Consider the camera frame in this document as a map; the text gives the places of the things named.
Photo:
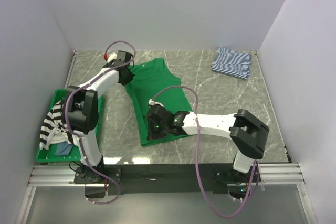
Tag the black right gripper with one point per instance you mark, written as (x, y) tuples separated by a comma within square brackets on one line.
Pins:
[(152, 135)]

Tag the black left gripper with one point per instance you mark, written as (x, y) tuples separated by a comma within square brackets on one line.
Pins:
[(129, 77)]

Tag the green garment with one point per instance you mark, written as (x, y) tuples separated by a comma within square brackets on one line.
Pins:
[(153, 80)]

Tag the black white striped garment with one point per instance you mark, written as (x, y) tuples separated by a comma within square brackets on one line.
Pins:
[(53, 130)]

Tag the blue white striped tank top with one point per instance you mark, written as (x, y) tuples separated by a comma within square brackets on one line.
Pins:
[(232, 63)]

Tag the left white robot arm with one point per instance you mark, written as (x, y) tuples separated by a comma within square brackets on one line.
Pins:
[(81, 109)]

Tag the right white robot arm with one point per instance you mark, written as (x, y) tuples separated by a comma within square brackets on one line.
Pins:
[(248, 133)]

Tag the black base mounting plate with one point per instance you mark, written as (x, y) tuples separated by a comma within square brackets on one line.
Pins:
[(156, 178)]

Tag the grey blue garment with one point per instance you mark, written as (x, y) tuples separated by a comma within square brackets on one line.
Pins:
[(63, 149)]

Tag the green plastic basket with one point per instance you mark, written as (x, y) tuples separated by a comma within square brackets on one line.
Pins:
[(48, 156)]

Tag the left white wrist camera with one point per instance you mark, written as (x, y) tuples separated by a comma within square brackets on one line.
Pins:
[(110, 57)]

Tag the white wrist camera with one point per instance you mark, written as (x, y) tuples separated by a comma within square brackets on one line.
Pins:
[(110, 57), (151, 102)]

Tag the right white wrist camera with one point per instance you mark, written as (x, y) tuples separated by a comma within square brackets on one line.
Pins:
[(151, 102)]

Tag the aluminium frame rail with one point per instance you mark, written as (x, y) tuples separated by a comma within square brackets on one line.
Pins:
[(62, 176)]

